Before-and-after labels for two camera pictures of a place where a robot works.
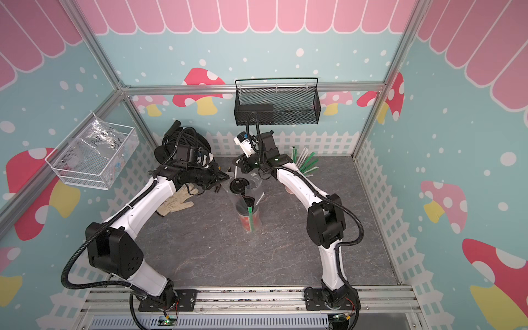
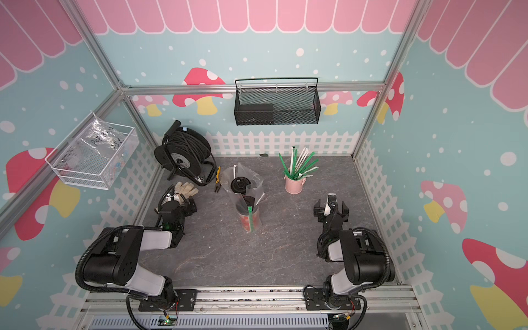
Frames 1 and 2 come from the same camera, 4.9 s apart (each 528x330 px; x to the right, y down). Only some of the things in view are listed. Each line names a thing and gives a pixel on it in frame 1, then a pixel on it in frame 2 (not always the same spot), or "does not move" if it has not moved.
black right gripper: x=243 y=166 -> x=322 y=212
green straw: x=249 y=210 does not move
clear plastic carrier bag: x=246 y=190 does not move
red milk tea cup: x=250 y=218 does not move
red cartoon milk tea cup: x=238 y=185 does not move
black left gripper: x=215 y=172 -> x=187 y=207
